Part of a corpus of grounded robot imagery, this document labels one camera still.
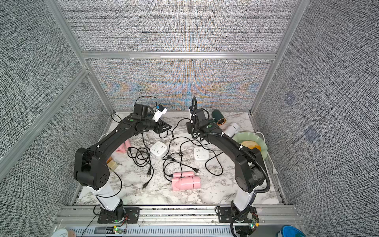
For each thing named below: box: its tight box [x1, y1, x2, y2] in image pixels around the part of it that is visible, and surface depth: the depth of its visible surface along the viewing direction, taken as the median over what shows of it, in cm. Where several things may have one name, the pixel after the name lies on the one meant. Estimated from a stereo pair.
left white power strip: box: [149, 141, 168, 158], surface depth 97 cm
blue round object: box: [276, 224, 307, 237], surface depth 63 cm
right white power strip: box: [193, 146, 210, 161], surface depth 94 cm
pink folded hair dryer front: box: [171, 170, 201, 192], surface depth 81 cm
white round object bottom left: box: [50, 228, 70, 237], surface depth 65 cm
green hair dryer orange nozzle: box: [216, 118, 227, 126], surface depth 111 cm
